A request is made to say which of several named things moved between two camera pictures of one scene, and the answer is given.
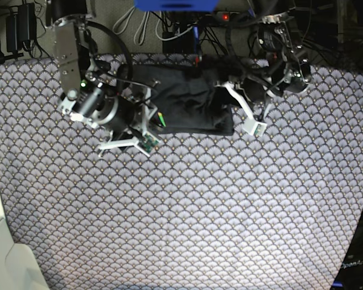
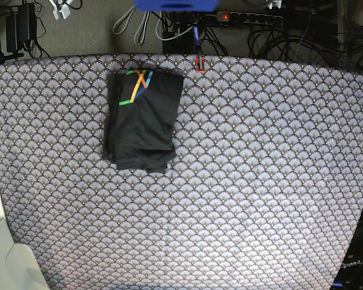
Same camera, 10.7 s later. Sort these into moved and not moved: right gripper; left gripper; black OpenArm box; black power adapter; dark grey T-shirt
Moved: dark grey T-shirt; right gripper; left gripper
Not moved: black power adapter; black OpenArm box
